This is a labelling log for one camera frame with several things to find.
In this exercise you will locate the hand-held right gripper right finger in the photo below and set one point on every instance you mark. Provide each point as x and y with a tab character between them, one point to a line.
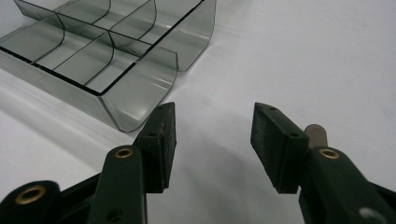
280	149

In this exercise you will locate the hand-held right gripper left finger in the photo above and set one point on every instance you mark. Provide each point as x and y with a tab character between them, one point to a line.
155	149

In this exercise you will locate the clear grey divided organizer tray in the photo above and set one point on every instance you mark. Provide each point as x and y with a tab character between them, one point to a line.
93	59

